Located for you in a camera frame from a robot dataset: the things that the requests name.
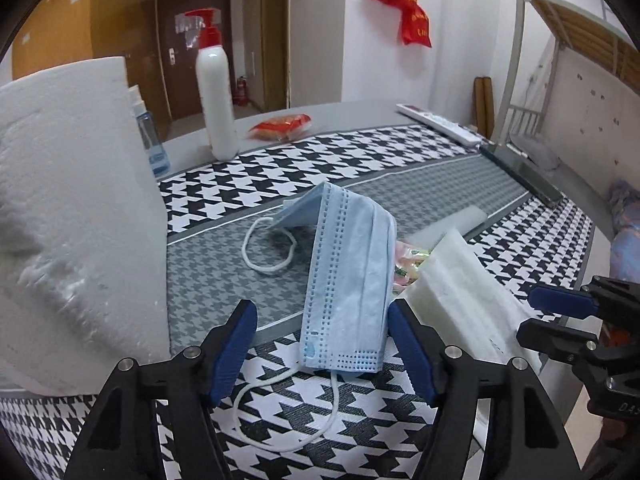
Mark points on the white foam box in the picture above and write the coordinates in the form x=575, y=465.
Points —
x=75, y=210

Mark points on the white soft pad packet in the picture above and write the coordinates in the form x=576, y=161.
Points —
x=450, y=290

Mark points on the colourful candy packet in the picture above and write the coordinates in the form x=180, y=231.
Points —
x=407, y=260

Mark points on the houndstooth tablecloth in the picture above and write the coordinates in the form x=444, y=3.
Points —
x=210, y=270

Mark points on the red fire extinguisher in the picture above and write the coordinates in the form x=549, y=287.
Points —
x=241, y=91

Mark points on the dark brown door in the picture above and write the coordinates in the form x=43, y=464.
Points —
x=172, y=85

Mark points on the white lotion pump bottle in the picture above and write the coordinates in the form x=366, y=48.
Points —
x=216, y=100

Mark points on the red snack packet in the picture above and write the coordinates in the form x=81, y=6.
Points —
x=280, y=127

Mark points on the wooden side door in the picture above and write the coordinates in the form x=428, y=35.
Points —
x=275, y=35

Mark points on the black smartphone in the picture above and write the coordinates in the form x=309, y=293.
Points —
x=525, y=175

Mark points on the metal bunk bed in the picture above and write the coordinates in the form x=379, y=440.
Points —
x=575, y=25

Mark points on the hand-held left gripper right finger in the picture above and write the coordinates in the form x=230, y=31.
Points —
x=410, y=350

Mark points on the wooden wardrobe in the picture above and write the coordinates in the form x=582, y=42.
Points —
x=60, y=20

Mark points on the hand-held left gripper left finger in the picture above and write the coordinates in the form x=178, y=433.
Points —
x=232, y=350

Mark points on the blue spray bottle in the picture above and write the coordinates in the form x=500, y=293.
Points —
x=152, y=150

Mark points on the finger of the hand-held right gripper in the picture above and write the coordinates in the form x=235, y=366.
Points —
x=545, y=336
x=560, y=300

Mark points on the blue patterned bedding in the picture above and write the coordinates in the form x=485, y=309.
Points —
x=625, y=230

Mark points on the grey pillow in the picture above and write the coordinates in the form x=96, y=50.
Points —
x=540, y=154

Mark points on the wooden planks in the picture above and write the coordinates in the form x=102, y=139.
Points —
x=484, y=107

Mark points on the white remote control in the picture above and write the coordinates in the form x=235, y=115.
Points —
x=440, y=122

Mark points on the blue face mask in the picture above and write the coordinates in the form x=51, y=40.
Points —
x=345, y=280

